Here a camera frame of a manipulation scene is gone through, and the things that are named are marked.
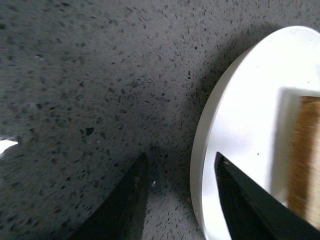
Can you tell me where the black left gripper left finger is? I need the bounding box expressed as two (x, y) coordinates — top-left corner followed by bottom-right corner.
(69, 152), (148, 240)

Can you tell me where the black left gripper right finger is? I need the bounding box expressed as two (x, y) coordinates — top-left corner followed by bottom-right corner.
(215, 152), (320, 240)

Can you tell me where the brown bread slice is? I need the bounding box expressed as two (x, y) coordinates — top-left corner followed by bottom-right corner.
(287, 96), (320, 229)

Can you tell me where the white round plate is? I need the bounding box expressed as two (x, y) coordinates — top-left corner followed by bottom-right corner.
(190, 26), (320, 240)

